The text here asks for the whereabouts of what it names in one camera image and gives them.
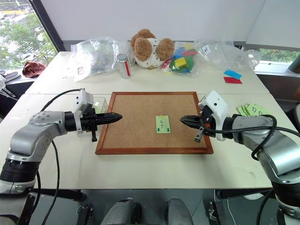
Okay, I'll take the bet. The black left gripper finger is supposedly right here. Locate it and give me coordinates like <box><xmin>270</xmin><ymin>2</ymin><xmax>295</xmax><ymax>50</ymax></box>
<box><xmin>96</xmin><ymin>113</ymin><xmax>123</xmax><ymax>120</ymax></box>
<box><xmin>96</xmin><ymin>118</ymin><xmax>123</xmax><ymax>125</ymax></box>

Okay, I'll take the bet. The black table frame bar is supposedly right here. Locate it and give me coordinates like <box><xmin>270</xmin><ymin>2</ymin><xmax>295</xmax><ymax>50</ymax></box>
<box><xmin>216</xmin><ymin>188</ymin><xmax>275</xmax><ymax>200</ymax></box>
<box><xmin>30</xmin><ymin>188</ymin><xmax>86</xmax><ymax>203</ymax></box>

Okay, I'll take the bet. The green foam block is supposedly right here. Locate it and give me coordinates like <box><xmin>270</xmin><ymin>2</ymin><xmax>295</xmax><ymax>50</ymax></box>
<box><xmin>186</xmin><ymin>56</ymin><xmax>195</xmax><ymax>71</ymax></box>

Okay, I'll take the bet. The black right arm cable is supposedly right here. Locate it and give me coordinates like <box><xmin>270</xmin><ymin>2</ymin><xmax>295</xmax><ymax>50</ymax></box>
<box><xmin>202</xmin><ymin>114</ymin><xmax>300</xmax><ymax>161</ymax></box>

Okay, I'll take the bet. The blue paper sheet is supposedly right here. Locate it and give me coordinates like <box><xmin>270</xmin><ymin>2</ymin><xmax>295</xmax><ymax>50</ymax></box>
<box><xmin>223</xmin><ymin>69</ymin><xmax>243</xmax><ymax>79</ymax></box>

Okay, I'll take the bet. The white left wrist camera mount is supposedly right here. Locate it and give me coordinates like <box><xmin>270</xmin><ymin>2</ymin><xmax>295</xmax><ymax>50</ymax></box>
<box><xmin>74</xmin><ymin>88</ymin><xmax>95</xmax><ymax>137</ymax></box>

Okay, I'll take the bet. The yellow foam block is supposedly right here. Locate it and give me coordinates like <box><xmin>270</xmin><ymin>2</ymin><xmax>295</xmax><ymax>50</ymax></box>
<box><xmin>174</xmin><ymin>58</ymin><xmax>187</xmax><ymax>69</ymax></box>

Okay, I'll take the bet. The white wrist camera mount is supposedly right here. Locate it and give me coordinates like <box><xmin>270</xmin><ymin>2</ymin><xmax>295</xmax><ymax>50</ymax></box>
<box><xmin>74</xmin><ymin>88</ymin><xmax>95</xmax><ymax>137</ymax></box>
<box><xmin>198</xmin><ymin>90</ymin><xmax>229</xmax><ymax>142</ymax></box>

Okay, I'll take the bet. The dark rounded grey shape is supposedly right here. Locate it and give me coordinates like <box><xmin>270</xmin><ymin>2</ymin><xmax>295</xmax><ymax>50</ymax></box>
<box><xmin>100</xmin><ymin>198</ymin><xmax>143</xmax><ymax>225</ymax></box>
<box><xmin>166</xmin><ymin>197</ymin><xmax>195</xmax><ymax>225</ymax></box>

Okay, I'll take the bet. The silver can with red stripe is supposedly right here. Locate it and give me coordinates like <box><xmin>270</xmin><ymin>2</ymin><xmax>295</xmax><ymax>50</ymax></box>
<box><xmin>116</xmin><ymin>53</ymin><xmax>132</xmax><ymax>80</ymax></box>

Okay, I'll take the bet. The clear plastic box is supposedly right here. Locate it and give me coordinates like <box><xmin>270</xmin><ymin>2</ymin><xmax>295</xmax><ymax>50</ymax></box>
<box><xmin>92</xmin><ymin>97</ymin><xmax>109</xmax><ymax>115</ymax></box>

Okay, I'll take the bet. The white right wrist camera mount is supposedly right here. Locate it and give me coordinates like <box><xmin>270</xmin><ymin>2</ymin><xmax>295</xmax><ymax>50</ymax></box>
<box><xmin>198</xmin><ymin>90</ymin><xmax>229</xmax><ymax>142</ymax></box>

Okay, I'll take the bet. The wood framed cork board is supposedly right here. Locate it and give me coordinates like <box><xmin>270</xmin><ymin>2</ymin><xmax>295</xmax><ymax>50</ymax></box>
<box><xmin>95</xmin><ymin>91</ymin><xmax>214</xmax><ymax>155</ymax></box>

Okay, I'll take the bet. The dark red cloth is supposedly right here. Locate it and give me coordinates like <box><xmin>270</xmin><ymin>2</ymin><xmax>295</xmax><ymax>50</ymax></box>
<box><xmin>22</xmin><ymin>61</ymin><xmax>47</xmax><ymax>78</ymax></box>

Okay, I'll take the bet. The grey black slipper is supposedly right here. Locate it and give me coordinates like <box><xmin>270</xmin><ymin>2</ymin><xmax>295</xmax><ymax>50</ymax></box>
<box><xmin>2</xmin><ymin>71</ymin><xmax>22</xmax><ymax>83</ymax></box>

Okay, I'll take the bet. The blue foam block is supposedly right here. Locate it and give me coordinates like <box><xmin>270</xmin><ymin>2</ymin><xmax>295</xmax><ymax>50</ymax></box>
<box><xmin>173</xmin><ymin>47</ymin><xmax>187</xmax><ymax>59</ymax></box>

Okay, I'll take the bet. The brown white plush bear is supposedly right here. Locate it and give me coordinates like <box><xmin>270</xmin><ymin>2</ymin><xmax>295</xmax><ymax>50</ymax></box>
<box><xmin>130</xmin><ymin>28</ymin><xmax>175</xmax><ymax>70</ymax></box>

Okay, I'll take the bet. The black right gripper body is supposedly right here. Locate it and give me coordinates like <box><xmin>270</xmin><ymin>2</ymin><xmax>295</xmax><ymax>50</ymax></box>
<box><xmin>194</xmin><ymin>105</ymin><xmax>213</xmax><ymax>143</ymax></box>

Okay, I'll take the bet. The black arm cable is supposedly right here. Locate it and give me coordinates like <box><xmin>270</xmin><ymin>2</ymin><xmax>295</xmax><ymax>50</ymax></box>
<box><xmin>202</xmin><ymin>114</ymin><xmax>300</xmax><ymax>161</ymax></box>
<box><xmin>22</xmin><ymin>88</ymin><xmax>85</xmax><ymax>225</ymax></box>

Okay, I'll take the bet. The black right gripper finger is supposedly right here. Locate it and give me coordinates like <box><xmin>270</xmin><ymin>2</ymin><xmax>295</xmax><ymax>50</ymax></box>
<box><xmin>180</xmin><ymin>114</ymin><xmax>202</xmax><ymax>122</ymax></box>
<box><xmin>180</xmin><ymin>120</ymin><xmax>202</xmax><ymax>129</ymax></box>

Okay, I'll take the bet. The clear bag of coloured blocks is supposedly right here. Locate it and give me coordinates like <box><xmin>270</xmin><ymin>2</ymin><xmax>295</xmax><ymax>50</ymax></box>
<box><xmin>160</xmin><ymin>41</ymin><xmax>200</xmax><ymax>78</ymax></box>

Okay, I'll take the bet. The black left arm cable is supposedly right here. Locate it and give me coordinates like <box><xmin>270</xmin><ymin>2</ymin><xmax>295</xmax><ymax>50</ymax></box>
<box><xmin>22</xmin><ymin>88</ymin><xmax>85</xmax><ymax>225</ymax></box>

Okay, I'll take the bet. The clear plastic bag white label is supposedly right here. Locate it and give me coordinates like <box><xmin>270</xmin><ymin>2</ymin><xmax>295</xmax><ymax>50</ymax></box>
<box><xmin>194</xmin><ymin>38</ymin><xmax>262</xmax><ymax>71</ymax></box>

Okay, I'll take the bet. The green paper card with drawings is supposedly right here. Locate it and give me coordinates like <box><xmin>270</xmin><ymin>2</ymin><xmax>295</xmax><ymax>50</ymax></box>
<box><xmin>246</xmin><ymin>103</ymin><xmax>271</xmax><ymax>117</ymax></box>

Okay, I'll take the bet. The light green paper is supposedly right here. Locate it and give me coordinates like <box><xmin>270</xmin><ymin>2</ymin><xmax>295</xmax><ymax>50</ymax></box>
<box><xmin>236</xmin><ymin>105</ymin><xmax>250</xmax><ymax>117</ymax></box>

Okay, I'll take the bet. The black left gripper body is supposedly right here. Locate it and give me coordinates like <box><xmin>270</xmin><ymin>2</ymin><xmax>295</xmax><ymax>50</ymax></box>
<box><xmin>80</xmin><ymin>103</ymin><xmax>98</xmax><ymax>143</ymax></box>

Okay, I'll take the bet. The clear plastic bag red label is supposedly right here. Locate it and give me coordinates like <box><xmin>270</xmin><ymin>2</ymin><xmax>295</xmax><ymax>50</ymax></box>
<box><xmin>69</xmin><ymin>36</ymin><xmax>132</xmax><ymax>83</ymax></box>

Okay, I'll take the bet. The red paper sheet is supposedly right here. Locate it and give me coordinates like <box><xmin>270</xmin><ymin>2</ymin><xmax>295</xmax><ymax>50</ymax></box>
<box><xmin>223</xmin><ymin>76</ymin><xmax>243</xmax><ymax>84</ymax></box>

